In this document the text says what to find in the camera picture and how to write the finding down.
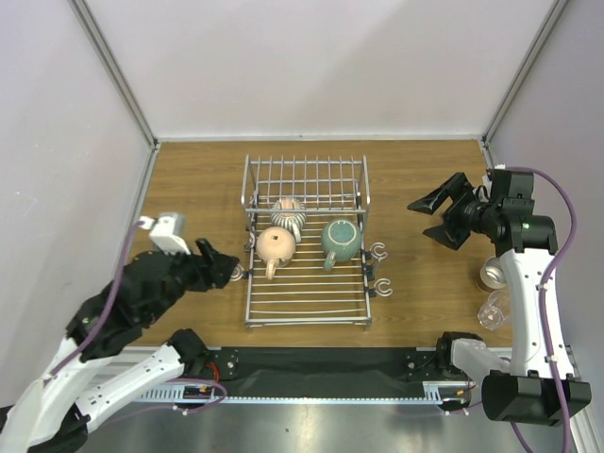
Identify beige ceramic mug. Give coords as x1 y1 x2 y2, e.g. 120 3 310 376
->
256 226 296 280

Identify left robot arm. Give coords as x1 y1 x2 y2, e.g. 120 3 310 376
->
1 239 240 452

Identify steel tumbler cup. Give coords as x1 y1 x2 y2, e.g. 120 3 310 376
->
476 257 507 293

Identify white cable duct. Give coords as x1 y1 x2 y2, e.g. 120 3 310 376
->
135 381 472 408

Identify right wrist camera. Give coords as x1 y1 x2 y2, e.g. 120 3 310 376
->
481 164 506 198

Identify white ribbed mug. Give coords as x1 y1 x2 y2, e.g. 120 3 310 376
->
270 197 307 243

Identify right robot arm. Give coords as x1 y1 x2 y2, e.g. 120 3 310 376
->
408 167 592 427

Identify teal ceramic mug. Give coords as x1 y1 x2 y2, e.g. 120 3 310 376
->
322 218 362 271

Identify black base mat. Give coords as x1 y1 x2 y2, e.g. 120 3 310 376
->
210 347 441 387

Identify metal wire dish rack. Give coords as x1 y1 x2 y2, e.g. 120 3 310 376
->
241 156 372 328

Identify clear glass cup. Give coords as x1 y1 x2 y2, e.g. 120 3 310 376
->
478 289 511 330

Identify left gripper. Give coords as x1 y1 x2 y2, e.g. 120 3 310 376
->
145 235 240 323

